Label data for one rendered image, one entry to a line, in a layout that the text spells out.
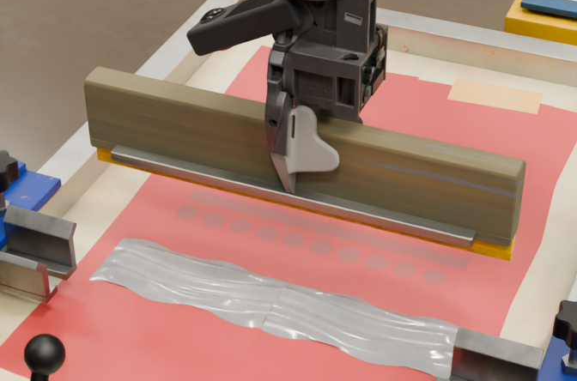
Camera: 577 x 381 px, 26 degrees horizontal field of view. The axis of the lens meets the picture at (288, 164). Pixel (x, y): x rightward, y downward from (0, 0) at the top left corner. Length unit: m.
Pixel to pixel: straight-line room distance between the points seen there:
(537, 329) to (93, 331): 0.41
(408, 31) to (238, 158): 0.48
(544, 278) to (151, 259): 0.38
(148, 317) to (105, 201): 0.19
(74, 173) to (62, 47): 2.24
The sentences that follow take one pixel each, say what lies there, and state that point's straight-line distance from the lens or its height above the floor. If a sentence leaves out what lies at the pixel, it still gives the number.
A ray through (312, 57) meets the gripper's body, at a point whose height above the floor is 1.23.
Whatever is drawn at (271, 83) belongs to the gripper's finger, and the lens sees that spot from 1.02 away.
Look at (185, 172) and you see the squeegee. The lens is 1.14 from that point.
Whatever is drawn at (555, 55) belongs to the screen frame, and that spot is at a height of 0.99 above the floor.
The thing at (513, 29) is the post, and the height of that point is 0.94.
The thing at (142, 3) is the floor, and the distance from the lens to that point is 3.73.
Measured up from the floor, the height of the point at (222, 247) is 0.96.
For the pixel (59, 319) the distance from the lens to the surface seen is 1.18.
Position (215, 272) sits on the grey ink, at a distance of 1.20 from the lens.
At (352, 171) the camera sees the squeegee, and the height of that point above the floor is 1.11.
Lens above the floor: 1.74
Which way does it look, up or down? 35 degrees down
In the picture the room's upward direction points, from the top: straight up
